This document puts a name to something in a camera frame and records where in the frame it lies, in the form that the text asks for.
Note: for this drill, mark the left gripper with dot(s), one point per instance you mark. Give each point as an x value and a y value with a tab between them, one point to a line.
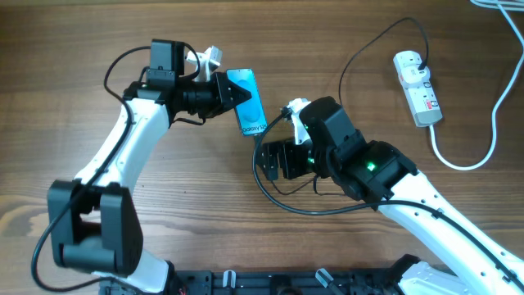
221	85

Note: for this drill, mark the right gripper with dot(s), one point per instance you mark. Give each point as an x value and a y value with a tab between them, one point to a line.
289	150

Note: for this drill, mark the turquoise screen smartphone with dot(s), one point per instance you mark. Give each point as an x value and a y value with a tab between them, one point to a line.
250	114

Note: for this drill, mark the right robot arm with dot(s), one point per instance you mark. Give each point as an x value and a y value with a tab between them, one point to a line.
378	176

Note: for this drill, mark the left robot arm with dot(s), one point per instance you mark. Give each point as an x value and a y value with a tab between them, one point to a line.
93	224

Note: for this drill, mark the white USB charger plug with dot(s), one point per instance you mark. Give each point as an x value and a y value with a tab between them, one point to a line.
412	77

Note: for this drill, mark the white power strip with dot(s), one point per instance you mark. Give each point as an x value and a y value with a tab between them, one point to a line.
422	101

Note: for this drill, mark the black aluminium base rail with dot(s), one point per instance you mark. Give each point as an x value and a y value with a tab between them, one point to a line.
350	282

